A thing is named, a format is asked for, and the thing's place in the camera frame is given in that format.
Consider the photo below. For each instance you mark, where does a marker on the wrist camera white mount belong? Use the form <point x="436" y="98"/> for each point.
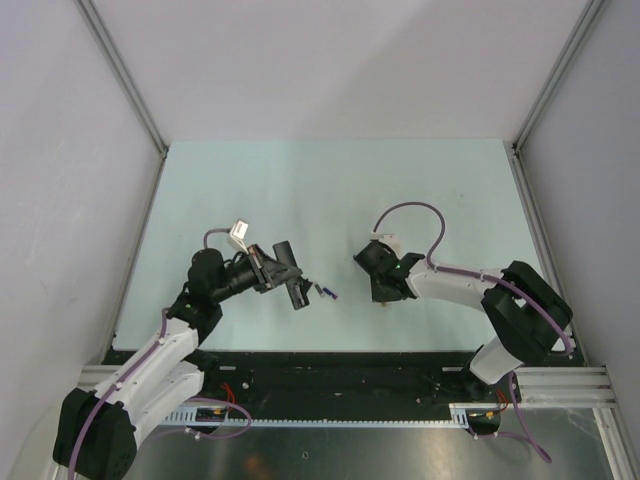
<point x="236" y="236"/>
<point x="390" y="240"/>

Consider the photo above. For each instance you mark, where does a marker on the left aluminium frame post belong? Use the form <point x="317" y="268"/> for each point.
<point x="114" y="59"/>

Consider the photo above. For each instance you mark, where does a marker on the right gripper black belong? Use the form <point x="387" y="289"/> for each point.
<point x="380" y="296"/>

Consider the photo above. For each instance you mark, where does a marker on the aluminium frame post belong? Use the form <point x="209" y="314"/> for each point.
<point x="575" y="43"/>
<point x="114" y="59"/>

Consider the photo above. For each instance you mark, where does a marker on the black silver battery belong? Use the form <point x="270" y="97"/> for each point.
<point x="319" y="290"/>

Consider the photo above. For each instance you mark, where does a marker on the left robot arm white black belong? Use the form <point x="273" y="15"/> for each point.
<point x="101" y="430"/>

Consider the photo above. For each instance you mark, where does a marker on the aluminium cross rail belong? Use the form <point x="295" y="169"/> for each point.
<point x="565" y="385"/>

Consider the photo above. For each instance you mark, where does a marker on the right aluminium frame post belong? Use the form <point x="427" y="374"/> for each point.
<point x="575" y="43"/>

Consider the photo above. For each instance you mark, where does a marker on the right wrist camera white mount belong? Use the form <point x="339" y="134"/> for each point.
<point x="390" y="240"/>

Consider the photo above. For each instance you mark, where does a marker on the grey slotted cable duct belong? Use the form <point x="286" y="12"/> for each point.
<point x="447" y="416"/>

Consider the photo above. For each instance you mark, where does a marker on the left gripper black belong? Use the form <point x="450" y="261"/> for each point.
<point x="268" y="272"/>

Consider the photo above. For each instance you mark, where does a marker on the purple battery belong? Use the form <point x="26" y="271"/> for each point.
<point x="329" y="293"/>

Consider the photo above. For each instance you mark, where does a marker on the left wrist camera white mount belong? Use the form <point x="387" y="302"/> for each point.
<point x="236" y="236"/>

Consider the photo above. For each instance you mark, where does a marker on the black remote control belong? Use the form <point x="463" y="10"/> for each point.
<point x="297" y="286"/>

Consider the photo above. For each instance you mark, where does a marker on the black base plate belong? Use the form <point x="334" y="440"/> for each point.
<point x="203" y="359"/>

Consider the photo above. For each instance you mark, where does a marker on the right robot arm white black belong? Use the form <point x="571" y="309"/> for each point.
<point x="526" y="313"/>

